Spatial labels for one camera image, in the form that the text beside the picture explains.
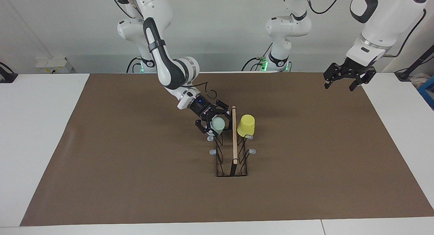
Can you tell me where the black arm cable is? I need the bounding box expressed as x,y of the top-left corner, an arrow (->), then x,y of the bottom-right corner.
114,0 -> 218,100
305,0 -> 427,58

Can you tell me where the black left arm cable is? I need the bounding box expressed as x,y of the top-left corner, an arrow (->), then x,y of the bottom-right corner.
305,0 -> 427,58

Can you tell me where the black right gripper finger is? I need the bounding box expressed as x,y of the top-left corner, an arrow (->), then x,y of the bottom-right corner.
215,99 -> 232,119
195,119 -> 212,134

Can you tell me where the brown table mat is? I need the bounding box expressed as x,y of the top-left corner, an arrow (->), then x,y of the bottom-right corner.
20,72 -> 434,227

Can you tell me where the crumpled white plastic bag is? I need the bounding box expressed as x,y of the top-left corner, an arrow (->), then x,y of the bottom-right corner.
410,73 -> 429,88

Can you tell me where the black clamp mount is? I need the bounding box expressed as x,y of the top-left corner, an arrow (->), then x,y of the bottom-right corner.
0,62 -> 18,83

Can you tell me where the black stand pole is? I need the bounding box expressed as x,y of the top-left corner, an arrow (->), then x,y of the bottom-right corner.
395,44 -> 434,81

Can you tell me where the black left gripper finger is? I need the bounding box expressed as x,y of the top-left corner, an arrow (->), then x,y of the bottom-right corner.
323,63 -> 343,90
349,68 -> 377,92

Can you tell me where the black base cable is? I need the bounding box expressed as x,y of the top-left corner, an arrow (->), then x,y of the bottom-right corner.
241,43 -> 273,72
127,57 -> 142,73

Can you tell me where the yellow plastic cup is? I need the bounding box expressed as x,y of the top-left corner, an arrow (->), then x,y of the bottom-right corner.
237,114 -> 255,138

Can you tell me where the black wire cup rack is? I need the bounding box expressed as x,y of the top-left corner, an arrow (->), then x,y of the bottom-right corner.
208,105 -> 256,177

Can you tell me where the blue box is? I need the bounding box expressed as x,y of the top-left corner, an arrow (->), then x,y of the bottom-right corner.
418,76 -> 434,110

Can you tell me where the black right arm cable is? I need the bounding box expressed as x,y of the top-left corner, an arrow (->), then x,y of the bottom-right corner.
114,0 -> 218,100

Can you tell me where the pale green plastic cup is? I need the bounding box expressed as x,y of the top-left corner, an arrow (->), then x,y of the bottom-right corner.
210,116 -> 226,136

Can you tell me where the white wall socket box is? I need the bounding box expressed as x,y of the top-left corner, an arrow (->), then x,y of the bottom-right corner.
36,57 -> 73,74

